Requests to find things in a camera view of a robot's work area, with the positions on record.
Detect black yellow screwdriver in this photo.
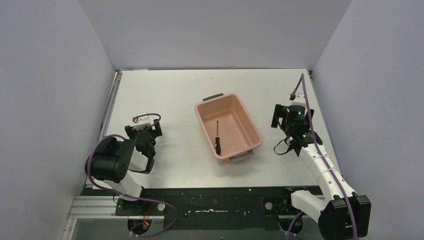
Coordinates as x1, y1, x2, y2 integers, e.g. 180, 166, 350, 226
214, 120, 222, 156

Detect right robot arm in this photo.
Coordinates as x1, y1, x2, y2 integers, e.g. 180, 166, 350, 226
271, 104, 372, 240

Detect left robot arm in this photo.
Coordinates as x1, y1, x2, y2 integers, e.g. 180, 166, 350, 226
84, 116, 163, 202

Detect pink plastic bin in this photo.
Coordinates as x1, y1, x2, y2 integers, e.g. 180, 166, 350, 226
194, 93, 263, 166

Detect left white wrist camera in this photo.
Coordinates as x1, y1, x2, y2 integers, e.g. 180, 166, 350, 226
132, 113, 151, 131

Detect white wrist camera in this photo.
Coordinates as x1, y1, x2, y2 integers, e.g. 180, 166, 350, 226
289, 92, 307, 108
132, 113, 151, 131

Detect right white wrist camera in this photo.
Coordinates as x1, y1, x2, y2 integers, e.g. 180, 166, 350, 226
289, 92, 307, 108

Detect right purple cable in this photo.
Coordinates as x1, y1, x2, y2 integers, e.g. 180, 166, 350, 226
286, 73, 360, 240

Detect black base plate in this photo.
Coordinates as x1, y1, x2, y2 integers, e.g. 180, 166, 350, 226
81, 187, 320, 236

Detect aluminium frame rail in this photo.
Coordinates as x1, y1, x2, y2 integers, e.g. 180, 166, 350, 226
61, 194, 365, 240

